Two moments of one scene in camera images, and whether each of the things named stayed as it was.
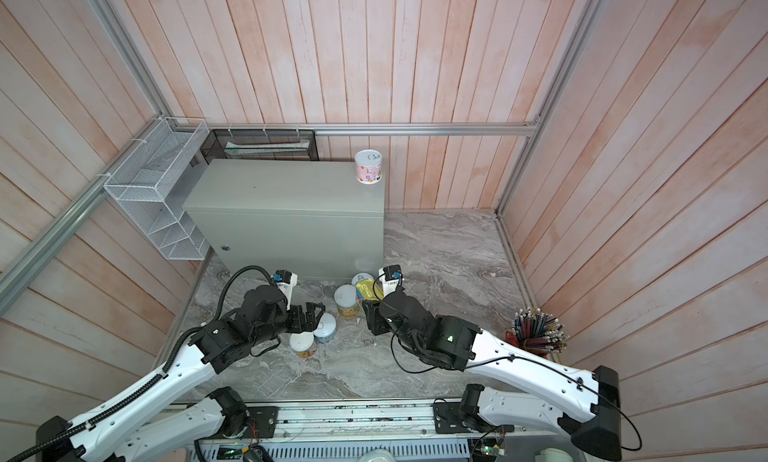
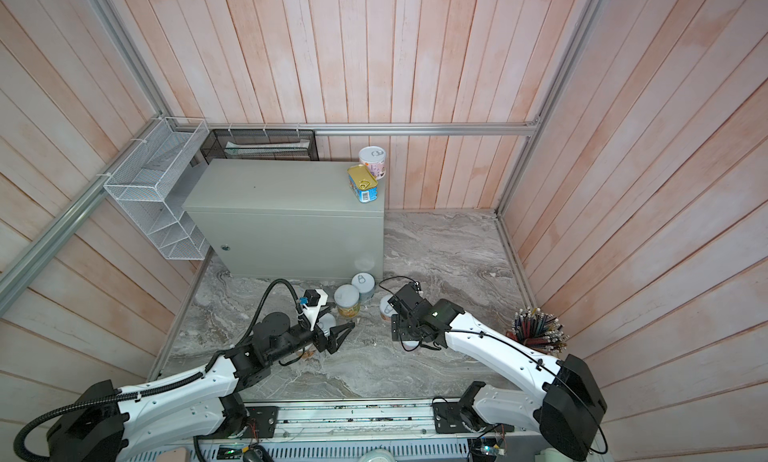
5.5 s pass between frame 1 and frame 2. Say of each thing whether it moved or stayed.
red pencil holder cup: stayed
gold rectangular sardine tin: moved
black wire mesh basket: stayed
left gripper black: moved
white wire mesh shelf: stayed
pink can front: stayed
